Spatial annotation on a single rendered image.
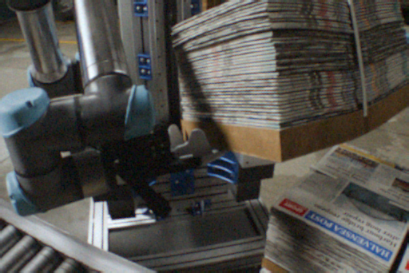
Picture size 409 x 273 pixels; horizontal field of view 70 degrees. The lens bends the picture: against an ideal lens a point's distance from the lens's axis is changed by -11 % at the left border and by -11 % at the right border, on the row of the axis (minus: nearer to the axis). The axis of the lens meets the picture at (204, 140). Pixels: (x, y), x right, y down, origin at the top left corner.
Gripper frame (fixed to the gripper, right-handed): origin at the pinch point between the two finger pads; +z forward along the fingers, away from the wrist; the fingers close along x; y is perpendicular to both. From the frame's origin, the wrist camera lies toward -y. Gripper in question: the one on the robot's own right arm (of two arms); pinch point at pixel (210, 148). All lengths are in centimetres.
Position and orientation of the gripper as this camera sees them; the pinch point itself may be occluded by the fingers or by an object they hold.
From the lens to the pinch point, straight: 61.2
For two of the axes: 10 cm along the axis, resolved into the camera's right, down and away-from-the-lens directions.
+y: -1.8, -9.6, -2.2
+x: -4.7, -1.1, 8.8
